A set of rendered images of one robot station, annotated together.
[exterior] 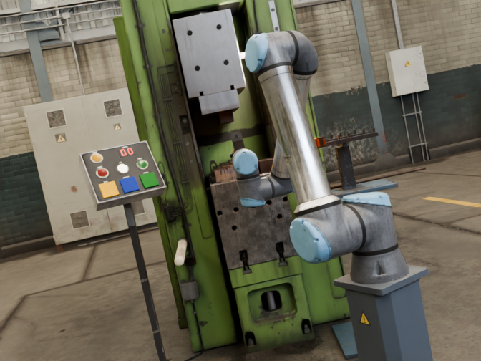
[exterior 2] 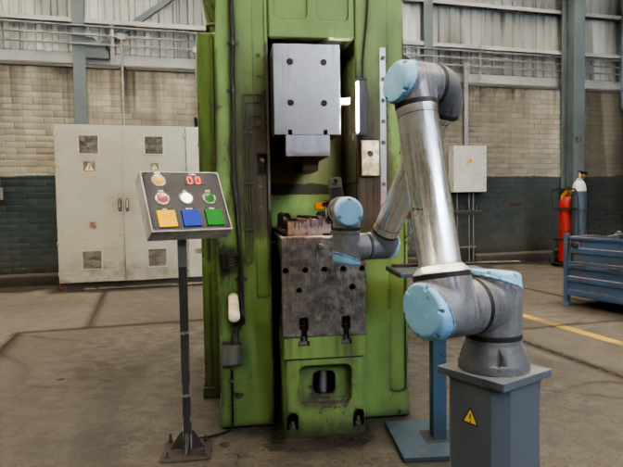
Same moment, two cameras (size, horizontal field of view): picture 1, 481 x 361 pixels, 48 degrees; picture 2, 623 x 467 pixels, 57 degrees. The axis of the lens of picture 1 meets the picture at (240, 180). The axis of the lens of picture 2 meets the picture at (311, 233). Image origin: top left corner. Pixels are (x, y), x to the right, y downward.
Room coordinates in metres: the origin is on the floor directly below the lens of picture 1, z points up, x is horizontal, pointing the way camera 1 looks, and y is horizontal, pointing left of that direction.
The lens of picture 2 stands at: (0.23, 0.25, 1.06)
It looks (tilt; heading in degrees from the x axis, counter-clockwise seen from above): 3 degrees down; 355
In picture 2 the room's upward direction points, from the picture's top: 1 degrees counter-clockwise
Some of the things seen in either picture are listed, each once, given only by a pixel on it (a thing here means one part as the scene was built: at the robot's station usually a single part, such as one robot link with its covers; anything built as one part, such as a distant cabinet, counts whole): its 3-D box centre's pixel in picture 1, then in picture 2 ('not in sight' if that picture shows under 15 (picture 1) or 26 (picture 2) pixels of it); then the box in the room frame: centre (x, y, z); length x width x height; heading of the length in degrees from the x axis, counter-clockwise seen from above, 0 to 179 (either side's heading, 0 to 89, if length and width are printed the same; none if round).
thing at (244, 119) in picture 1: (222, 97); (302, 145); (3.33, 0.01, 1.37); 0.41 x 0.10 x 0.91; 93
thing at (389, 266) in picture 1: (376, 259); (493, 349); (1.74, -0.38, 0.65); 0.19 x 0.19 x 0.10
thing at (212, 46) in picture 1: (216, 58); (310, 97); (3.01, -0.01, 1.56); 0.42 x 0.39 x 0.40; 3
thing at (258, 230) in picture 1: (250, 213); (314, 278); (3.02, -0.02, 0.69); 0.56 x 0.38 x 0.45; 3
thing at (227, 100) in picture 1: (217, 104); (301, 149); (3.01, 0.04, 1.32); 0.42 x 0.20 x 0.10; 3
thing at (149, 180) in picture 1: (149, 180); (214, 218); (2.62, 0.43, 1.01); 0.07 x 0.05 x 0.07; 118
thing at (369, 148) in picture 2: not in sight; (370, 157); (2.95, -0.28, 1.27); 0.09 x 0.02 x 0.17; 93
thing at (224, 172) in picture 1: (231, 168); (303, 224); (3.01, 0.04, 0.96); 0.42 x 0.20 x 0.09; 3
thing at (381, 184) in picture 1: (349, 189); (437, 270); (2.66, -0.52, 0.76); 0.40 x 0.30 x 0.02; 89
